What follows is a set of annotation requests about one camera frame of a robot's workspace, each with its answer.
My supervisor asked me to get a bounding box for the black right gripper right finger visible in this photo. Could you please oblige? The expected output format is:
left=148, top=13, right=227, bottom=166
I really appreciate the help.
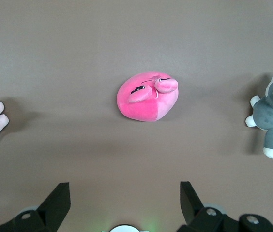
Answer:
left=178, top=181, right=240, bottom=232

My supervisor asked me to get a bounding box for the grey white husky plush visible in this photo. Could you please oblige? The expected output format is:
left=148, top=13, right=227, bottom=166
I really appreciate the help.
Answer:
left=245, top=67, right=273, bottom=160

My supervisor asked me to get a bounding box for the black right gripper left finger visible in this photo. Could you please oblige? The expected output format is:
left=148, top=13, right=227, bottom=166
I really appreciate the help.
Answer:
left=13, top=182, right=71, bottom=232

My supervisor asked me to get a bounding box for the hot pink round plush toy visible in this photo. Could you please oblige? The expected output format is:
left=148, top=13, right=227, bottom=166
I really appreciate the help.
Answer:
left=116, top=70, right=180, bottom=122

